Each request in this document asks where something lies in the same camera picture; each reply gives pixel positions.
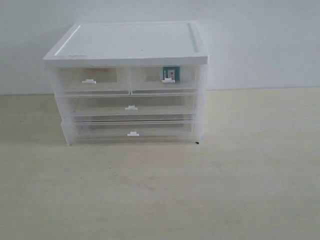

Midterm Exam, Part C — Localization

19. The teal white glue stick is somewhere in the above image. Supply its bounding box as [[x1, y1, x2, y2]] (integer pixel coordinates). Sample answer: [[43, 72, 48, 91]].
[[162, 66, 181, 82]]

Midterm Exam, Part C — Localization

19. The white translucent drawer cabinet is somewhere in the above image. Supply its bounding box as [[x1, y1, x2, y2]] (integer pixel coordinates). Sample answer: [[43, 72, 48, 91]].
[[43, 21, 209, 145]]

